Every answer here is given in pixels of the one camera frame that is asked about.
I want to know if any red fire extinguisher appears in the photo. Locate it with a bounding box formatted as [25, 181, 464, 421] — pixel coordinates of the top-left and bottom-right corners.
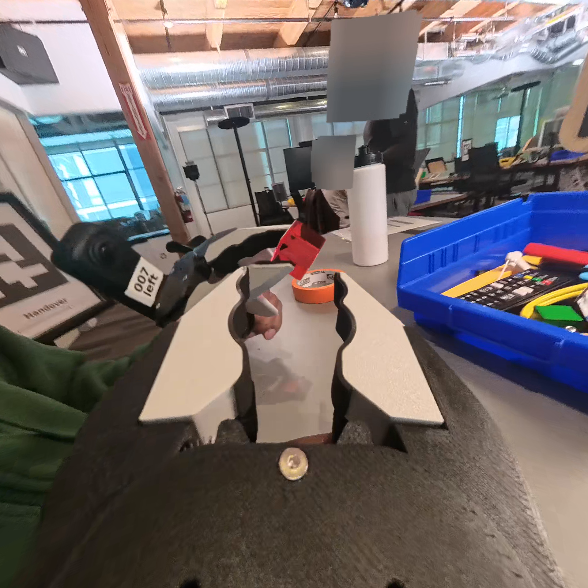
[176, 188, 196, 225]

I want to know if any black computer monitor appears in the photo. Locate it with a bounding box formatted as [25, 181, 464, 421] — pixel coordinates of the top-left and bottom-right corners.
[282, 145, 316, 194]

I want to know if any yellow plastic tool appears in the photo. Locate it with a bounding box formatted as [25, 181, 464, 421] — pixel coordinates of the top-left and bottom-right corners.
[440, 255, 544, 300]

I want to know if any orange tape roll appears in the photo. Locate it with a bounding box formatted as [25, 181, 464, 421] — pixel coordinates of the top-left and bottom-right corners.
[291, 268, 343, 306]

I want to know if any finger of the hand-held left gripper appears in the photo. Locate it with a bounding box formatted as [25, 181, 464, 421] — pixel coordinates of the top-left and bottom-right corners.
[239, 262, 296, 319]
[196, 224, 295, 269]

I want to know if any silver ceiling duct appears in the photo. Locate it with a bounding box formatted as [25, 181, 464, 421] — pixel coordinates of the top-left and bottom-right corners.
[137, 47, 332, 116]

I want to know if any yellow cable coil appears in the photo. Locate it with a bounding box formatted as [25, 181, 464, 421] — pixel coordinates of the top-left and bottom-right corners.
[518, 282, 588, 321]

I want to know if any framed black white tag sign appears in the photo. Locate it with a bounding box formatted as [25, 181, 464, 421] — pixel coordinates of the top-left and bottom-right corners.
[0, 190, 116, 343]

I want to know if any white squeeze bottle black cap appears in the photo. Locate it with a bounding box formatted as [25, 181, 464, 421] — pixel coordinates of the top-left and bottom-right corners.
[349, 145, 390, 268]

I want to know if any camera tripod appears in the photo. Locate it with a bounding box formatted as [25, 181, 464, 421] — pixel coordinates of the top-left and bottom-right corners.
[183, 162, 215, 239]

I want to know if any green plastic block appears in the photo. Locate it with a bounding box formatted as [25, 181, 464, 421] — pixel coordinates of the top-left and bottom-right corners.
[532, 303, 585, 325]

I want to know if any black floor lamp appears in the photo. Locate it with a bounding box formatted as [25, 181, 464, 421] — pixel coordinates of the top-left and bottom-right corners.
[217, 116, 263, 227]

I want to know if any black remote control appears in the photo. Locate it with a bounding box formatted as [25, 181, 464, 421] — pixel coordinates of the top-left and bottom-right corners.
[457, 266, 588, 312]

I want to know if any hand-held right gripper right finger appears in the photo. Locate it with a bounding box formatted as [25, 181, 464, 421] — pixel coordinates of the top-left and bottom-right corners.
[331, 271, 446, 446]

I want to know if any blue plastic bin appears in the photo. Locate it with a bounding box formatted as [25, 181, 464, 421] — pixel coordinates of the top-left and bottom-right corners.
[396, 190, 588, 392]

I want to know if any wooden support post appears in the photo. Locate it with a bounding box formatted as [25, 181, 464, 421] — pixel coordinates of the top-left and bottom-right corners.
[80, 0, 193, 245]

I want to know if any person's left hand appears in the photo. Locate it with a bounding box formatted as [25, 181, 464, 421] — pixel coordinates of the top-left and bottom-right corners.
[247, 292, 285, 342]

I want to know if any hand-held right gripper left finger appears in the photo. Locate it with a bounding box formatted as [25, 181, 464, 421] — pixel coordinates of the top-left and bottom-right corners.
[138, 267, 258, 443]

